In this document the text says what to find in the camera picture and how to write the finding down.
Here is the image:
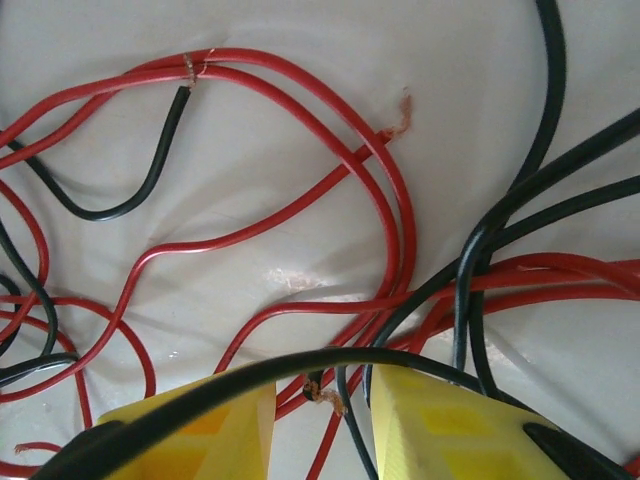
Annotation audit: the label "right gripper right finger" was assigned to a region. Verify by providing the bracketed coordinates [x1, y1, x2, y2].
[369, 363, 640, 480]

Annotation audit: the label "red and black wires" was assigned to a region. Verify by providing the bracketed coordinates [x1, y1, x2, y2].
[0, 47, 416, 311]

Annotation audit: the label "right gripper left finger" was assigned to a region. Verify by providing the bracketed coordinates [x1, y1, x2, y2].
[44, 364, 279, 480]

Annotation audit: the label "red wire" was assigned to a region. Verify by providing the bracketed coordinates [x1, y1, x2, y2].
[214, 252, 640, 381]
[0, 127, 401, 401]

